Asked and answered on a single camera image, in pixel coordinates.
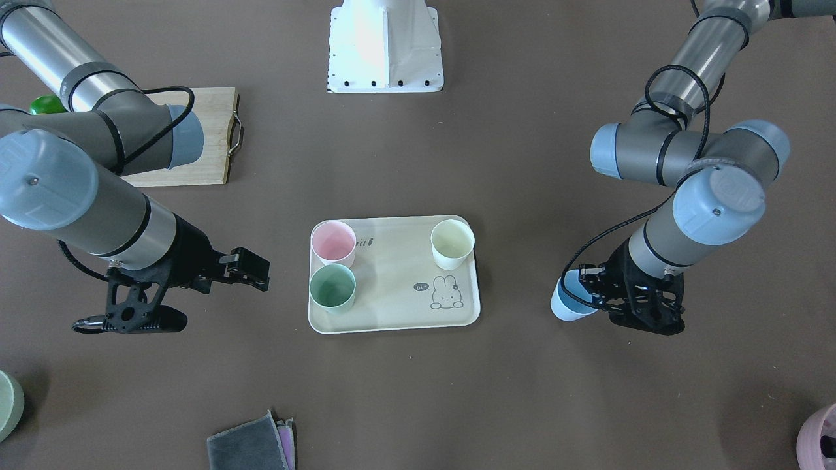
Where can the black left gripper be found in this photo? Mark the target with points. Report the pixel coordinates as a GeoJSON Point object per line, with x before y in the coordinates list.
{"type": "Point", "coordinates": [616, 269]}

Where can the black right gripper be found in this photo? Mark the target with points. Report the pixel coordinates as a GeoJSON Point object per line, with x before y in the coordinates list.
{"type": "Point", "coordinates": [190, 253]}

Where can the blue cup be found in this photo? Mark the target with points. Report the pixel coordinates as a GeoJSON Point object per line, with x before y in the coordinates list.
{"type": "Point", "coordinates": [563, 301]}

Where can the green cup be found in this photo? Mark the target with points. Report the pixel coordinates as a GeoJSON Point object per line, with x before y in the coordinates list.
{"type": "Point", "coordinates": [333, 287]}

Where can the pink cup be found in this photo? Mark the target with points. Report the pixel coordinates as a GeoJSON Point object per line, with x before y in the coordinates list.
{"type": "Point", "coordinates": [334, 242]}

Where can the cream cup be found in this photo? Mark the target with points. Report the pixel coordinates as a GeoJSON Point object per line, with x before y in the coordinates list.
{"type": "Point", "coordinates": [452, 241]}

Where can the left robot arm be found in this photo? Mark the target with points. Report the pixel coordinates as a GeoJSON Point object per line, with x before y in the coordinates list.
{"type": "Point", "coordinates": [718, 180]}

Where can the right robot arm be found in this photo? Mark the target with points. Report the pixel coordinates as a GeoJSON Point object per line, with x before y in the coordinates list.
{"type": "Point", "coordinates": [63, 174]}

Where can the cream rabbit tray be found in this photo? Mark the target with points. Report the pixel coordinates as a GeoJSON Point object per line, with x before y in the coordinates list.
{"type": "Point", "coordinates": [399, 284]}

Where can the wooden cutting board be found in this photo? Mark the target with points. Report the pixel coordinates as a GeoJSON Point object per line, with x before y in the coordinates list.
{"type": "Point", "coordinates": [216, 108]}

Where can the grey folded cloth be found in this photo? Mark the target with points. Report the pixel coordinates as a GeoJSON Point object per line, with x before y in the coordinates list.
{"type": "Point", "coordinates": [264, 443]}

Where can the green lime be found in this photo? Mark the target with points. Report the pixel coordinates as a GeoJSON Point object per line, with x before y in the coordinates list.
{"type": "Point", "coordinates": [47, 105]}

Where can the green bowl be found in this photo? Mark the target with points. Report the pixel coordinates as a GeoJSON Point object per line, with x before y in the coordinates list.
{"type": "Point", "coordinates": [12, 404]}

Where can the pink bowl with ice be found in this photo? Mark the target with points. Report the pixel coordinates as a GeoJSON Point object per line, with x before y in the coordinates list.
{"type": "Point", "coordinates": [815, 441]}

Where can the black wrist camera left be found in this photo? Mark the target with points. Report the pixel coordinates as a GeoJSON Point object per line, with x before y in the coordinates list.
{"type": "Point", "coordinates": [649, 304]}

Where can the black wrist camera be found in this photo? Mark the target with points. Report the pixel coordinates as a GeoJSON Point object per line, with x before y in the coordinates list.
{"type": "Point", "coordinates": [649, 304]}
{"type": "Point", "coordinates": [133, 304]}

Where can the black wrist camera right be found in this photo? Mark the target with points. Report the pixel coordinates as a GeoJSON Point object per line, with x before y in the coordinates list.
{"type": "Point", "coordinates": [133, 304]}

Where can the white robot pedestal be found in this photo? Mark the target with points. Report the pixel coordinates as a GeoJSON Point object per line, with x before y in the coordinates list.
{"type": "Point", "coordinates": [384, 47]}

